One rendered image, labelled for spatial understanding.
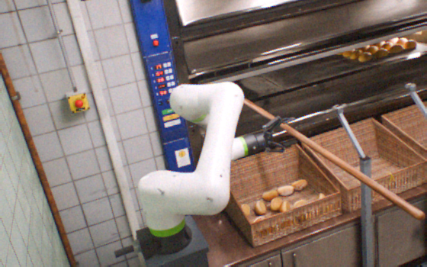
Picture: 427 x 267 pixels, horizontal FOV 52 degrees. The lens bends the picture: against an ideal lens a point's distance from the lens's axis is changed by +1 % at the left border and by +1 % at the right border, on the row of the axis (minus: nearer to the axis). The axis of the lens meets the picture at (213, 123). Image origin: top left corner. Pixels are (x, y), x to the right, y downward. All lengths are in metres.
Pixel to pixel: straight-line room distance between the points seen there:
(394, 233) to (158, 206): 1.78
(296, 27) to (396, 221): 1.27
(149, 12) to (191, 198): 1.21
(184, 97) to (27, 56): 0.96
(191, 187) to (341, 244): 1.47
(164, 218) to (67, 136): 1.13
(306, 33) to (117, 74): 1.12
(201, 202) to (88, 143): 1.22
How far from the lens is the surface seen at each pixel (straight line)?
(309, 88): 2.76
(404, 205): 1.60
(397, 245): 2.92
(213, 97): 1.56
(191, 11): 2.35
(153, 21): 2.28
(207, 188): 1.30
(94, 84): 2.31
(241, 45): 2.48
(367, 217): 2.55
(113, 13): 2.27
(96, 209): 2.60
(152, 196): 1.36
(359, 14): 2.86
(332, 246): 2.61
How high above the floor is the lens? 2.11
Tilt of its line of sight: 23 degrees down
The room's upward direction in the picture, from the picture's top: 10 degrees counter-clockwise
